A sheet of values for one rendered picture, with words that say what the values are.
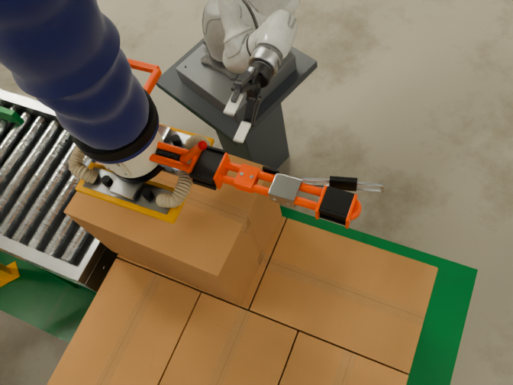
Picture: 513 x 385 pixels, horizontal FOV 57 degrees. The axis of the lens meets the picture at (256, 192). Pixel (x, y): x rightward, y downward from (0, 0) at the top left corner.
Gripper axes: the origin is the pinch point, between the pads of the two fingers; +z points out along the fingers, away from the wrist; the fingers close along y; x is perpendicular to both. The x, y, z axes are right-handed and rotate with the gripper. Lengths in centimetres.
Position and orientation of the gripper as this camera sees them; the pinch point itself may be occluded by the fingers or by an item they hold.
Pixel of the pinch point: (234, 125)
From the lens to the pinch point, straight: 132.6
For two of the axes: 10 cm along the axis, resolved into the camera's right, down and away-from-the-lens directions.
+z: -3.7, 8.6, -3.7
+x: -9.2, -2.7, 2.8
